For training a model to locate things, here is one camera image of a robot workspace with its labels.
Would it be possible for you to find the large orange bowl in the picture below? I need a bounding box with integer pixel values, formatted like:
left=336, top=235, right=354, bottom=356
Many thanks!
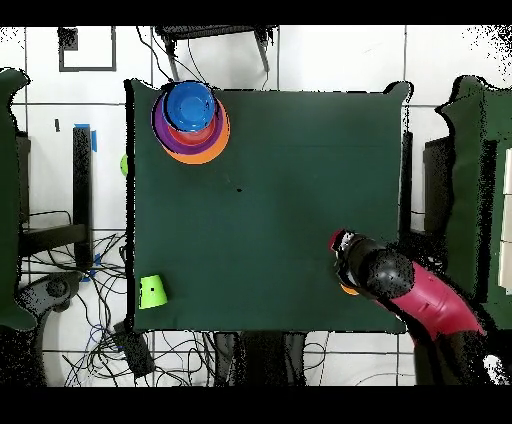
left=159, top=99, right=232, bottom=166

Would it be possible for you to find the small orange-red bowl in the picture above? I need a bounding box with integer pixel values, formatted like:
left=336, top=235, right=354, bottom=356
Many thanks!
left=167, top=115, right=218, bottom=147

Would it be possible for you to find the green cup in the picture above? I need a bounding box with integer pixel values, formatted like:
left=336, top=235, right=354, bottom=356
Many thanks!
left=140, top=274, right=166, bottom=293
left=138, top=288, right=169, bottom=310

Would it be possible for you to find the blue bowl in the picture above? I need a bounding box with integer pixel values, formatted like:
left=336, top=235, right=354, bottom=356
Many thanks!
left=164, top=80, right=218, bottom=134

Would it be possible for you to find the dark green tablecloth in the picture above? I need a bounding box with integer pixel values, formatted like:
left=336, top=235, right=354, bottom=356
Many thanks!
left=125, top=78, right=411, bottom=334

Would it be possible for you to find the green cloth side table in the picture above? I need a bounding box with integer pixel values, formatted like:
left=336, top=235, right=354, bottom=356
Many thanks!
left=435, top=75, right=512, bottom=331
left=0, top=68, right=38, bottom=331

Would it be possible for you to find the black power adapter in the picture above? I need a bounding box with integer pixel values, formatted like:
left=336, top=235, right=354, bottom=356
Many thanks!
left=112, top=321, right=156, bottom=379

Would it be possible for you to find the black chair with legs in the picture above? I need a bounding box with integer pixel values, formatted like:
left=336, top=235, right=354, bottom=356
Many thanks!
left=153, top=24, right=279, bottom=83

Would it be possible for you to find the blue tape strip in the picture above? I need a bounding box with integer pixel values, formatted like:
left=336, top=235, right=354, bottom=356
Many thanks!
left=74, top=122, right=98, bottom=153

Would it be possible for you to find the black metal frame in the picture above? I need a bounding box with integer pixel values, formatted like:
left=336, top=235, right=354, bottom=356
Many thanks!
left=400, top=131, right=414, bottom=241
left=17, top=126, right=94, bottom=271

